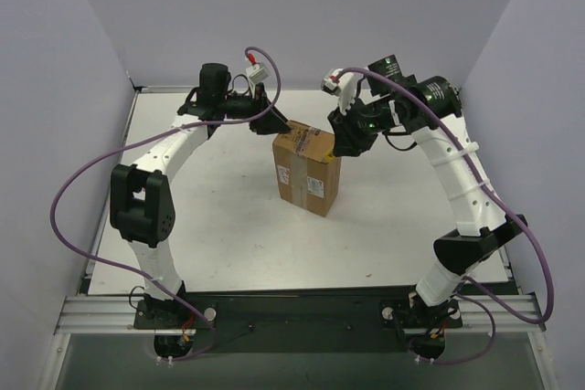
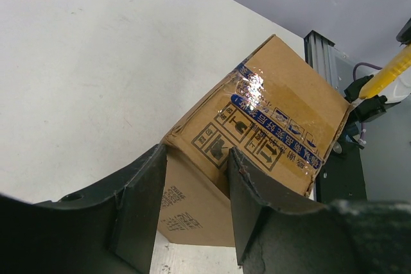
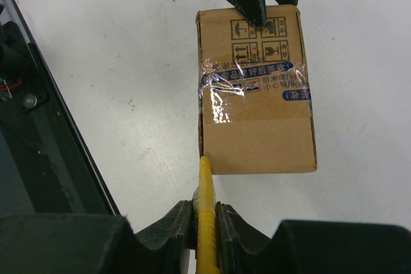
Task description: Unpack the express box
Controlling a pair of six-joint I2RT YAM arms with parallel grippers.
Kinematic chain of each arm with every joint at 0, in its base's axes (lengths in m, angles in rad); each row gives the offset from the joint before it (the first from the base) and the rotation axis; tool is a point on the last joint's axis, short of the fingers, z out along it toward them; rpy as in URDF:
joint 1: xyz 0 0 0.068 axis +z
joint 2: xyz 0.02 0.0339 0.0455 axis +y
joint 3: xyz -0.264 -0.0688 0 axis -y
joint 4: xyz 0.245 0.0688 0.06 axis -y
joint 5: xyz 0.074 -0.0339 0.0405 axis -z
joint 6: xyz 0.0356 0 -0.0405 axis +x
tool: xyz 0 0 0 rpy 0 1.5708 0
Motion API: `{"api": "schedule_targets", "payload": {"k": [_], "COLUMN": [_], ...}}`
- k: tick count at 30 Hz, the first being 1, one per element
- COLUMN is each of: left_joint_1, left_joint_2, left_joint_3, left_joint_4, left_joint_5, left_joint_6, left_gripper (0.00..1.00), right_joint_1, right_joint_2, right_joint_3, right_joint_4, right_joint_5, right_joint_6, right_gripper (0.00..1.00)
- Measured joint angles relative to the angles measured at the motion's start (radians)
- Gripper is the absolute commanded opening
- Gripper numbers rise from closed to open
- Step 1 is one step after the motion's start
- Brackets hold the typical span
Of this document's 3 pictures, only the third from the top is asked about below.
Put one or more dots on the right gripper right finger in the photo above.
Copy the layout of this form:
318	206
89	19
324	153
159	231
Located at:
300	246

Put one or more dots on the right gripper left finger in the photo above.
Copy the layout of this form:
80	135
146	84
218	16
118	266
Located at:
93	243

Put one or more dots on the yellow utility knife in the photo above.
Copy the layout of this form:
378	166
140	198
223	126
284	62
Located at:
204	204

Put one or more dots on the brown cardboard express box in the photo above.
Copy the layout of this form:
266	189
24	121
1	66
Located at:
255	109

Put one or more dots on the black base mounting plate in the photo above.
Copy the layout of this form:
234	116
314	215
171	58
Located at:
45	163

